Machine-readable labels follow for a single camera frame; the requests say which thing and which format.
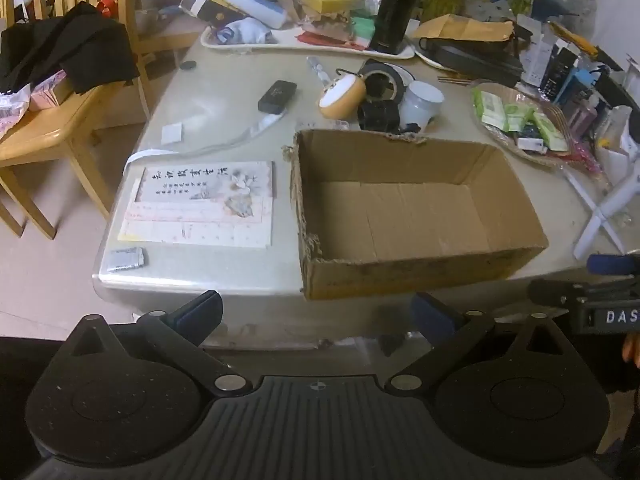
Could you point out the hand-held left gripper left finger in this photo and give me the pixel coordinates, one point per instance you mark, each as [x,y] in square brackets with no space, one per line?
[202,310]

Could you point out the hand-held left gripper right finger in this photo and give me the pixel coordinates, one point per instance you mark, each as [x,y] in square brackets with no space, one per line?
[430,312]

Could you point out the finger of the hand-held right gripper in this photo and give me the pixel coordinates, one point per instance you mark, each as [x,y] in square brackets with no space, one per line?
[555,292]
[612,265]

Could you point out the brown cardboard box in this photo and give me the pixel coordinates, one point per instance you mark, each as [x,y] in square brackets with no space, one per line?
[400,220]

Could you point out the small black cylinder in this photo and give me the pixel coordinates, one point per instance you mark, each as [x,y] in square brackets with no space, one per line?
[379,116]

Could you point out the person's right hand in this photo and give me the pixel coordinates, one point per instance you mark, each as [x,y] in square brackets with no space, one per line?
[632,349]

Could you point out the white folding tripod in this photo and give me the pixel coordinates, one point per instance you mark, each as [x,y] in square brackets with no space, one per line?
[607,207]

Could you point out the small silver packet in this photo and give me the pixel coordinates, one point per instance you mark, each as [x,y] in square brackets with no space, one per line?
[125,259]

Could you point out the pink glitter strip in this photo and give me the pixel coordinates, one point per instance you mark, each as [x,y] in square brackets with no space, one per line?
[590,157]

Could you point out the printed calendar card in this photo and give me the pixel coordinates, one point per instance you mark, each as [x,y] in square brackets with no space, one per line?
[200,195]

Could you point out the green white wet wipes packet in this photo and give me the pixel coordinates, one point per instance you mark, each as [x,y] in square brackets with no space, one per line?
[490,110]
[550,132]
[517,117]

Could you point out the pale pink packet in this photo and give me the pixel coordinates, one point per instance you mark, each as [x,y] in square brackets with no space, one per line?
[580,119]

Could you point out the small white paper square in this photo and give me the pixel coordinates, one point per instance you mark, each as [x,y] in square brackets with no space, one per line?
[172,132]

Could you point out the blue product box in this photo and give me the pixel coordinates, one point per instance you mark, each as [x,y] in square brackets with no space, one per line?
[582,85]

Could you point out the black product box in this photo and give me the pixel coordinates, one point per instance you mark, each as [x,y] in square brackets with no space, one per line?
[560,72]

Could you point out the white ribbon strip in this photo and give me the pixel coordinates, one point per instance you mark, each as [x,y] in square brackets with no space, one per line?
[265,120]

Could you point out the white cup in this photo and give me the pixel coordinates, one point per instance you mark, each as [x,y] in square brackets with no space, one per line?
[422,105]

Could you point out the clear plastic case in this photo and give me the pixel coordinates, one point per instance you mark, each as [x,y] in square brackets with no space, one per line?
[322,124]

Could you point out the black rectangular case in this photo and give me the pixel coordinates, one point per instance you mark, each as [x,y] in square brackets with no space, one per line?
[276,96]

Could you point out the white product box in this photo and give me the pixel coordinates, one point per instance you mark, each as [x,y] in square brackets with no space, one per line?
[537,50]

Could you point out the orange white round speaker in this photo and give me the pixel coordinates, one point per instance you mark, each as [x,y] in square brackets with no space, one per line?
[345,97]

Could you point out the dark grey zip case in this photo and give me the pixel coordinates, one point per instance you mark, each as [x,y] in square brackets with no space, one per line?
[475,62]

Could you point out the small black round disc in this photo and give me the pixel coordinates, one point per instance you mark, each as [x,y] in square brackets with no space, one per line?
[188,65]

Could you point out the large black tape roll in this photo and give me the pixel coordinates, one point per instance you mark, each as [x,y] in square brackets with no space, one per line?
[370,67]

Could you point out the pink box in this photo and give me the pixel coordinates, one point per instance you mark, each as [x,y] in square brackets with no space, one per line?
[47,95]

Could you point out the white plastic bag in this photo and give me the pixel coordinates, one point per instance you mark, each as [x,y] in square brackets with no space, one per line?
[12,107]

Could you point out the brown paper envelope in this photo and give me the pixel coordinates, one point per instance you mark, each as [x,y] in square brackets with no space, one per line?
[465,27]

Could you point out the green white box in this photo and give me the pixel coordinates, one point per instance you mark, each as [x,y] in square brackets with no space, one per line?
[364,29]

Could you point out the red envelope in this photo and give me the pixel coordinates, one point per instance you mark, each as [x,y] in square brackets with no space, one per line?
[325,39]

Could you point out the black cloth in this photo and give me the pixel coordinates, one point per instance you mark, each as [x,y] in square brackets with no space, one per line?
[75,45]

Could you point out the black box with gold emblem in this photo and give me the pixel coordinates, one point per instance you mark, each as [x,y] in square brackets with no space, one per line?
[210,10]

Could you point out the black thermos bottle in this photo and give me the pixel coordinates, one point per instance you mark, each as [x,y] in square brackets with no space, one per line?
[397,10]

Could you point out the small red object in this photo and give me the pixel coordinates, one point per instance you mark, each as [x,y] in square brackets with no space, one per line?
[107,7]

